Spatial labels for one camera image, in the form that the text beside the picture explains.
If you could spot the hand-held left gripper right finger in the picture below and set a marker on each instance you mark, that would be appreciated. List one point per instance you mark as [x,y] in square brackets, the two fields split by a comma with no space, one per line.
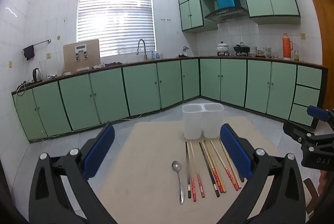
[236,153]

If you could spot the metal faucet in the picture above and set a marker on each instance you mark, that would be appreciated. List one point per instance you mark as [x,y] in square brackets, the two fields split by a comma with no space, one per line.
[142,42]

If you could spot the range hood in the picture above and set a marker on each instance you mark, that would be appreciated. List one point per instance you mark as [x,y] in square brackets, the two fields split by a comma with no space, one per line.
[225,14]

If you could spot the white window blind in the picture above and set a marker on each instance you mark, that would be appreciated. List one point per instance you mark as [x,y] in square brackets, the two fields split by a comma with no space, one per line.
[114,20]

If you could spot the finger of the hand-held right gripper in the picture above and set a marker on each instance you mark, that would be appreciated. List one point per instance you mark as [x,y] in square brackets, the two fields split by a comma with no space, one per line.
[294,130]
[317,112]

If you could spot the wooden door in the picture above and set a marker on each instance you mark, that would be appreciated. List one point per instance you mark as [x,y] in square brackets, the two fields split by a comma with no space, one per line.
[325,44]

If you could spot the metal spoon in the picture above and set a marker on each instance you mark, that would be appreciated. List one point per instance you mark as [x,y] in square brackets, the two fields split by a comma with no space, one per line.
[179,182]

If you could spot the black wok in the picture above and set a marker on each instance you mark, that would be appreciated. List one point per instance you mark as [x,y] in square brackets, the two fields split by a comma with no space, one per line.
[240,49]

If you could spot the beige table cover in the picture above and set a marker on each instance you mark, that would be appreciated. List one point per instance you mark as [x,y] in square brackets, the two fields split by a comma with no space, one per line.
[146,156]

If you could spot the cardboard box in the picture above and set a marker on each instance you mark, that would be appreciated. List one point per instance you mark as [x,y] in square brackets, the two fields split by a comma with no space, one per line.
[70,62]

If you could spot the metal towel bar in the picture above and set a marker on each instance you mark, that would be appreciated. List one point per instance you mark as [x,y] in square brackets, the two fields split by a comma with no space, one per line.
[40,42]

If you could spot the translucent double utensil holder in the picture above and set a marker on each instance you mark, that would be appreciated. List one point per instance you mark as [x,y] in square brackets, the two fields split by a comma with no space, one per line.
[193,122]

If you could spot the wooden stool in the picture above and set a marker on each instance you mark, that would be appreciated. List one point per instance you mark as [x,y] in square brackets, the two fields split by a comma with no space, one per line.
[311,192]

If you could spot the glass jar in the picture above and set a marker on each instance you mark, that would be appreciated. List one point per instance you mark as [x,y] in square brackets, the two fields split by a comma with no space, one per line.
[297,56]

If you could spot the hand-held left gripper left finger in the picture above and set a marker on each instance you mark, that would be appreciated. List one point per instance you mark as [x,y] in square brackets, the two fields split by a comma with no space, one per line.
[99,153]

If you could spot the dark towel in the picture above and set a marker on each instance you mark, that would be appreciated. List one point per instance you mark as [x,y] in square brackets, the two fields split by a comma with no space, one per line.
[29,52]

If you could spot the electric kettle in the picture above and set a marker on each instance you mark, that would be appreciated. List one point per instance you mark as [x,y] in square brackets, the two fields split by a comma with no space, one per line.
[37,75]

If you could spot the cups beside faucet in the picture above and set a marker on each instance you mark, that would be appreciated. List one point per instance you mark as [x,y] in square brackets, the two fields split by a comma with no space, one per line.
[156,55]

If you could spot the orange thermos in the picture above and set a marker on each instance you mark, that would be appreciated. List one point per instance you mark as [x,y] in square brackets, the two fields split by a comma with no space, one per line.
[286,47]

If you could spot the patterned jar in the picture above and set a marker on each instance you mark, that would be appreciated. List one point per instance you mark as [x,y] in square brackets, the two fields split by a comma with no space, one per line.
[267,52]

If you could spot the green base cabinets with counter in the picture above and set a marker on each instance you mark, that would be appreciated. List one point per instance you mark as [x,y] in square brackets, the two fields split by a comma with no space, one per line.
[141,88]

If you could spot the white lidded pot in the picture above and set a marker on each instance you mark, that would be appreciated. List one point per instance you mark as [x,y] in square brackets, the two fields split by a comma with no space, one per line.
[222,47]

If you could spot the clear plastic pitcher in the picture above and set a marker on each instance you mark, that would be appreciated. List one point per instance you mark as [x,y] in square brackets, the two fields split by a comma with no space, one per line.
[43,68]

